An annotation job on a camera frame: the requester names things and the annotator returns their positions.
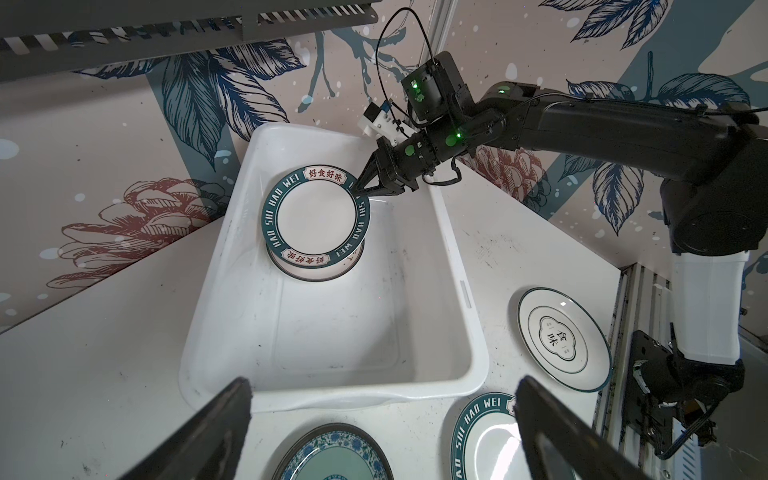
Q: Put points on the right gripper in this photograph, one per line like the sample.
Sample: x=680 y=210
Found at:
x=414 y=159

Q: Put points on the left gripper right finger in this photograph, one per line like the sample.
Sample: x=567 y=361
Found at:
x=559 y=445

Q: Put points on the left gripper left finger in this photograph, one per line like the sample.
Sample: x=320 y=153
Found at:
x=209 y=445

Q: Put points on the green rim plate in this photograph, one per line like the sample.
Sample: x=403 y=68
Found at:
x=312 y=220
x=486 y=442

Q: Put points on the orange sunburst plate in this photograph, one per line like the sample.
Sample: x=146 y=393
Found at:
x=319 y=275

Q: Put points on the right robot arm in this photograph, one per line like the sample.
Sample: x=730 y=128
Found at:
x=713 y=167

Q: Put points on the white plastic bin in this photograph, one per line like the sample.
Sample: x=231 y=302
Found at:
x=400 y=325

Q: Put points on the green rim plate front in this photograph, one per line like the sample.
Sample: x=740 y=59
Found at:
x=486 y=442

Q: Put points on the teal patterned small plate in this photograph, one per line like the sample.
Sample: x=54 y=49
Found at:
x=335 y=451

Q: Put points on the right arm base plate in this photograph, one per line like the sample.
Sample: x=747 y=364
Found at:
x=656 y=407

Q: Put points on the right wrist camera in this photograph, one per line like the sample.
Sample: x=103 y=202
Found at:
x=432 y=91

